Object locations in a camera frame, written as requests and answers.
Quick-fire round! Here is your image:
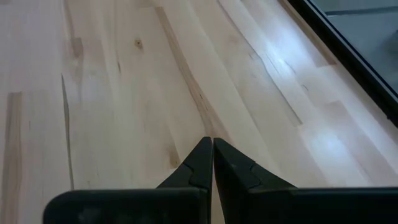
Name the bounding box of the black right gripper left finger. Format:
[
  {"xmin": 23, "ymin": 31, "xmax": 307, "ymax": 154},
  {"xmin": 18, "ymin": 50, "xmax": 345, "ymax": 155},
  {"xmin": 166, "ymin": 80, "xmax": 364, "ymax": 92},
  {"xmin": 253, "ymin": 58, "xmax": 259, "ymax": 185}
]
[{"xmin": 157, "ymin": 136, "xmax": 213, "ymax": 191}]

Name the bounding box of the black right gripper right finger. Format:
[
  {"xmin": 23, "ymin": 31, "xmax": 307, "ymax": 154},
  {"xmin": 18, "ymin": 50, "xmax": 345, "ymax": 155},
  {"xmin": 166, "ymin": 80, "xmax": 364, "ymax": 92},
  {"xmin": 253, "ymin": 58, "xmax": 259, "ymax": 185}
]
[{"xmin": 213, "ymin": 137, "xmax": 296, "ymax": 224}]

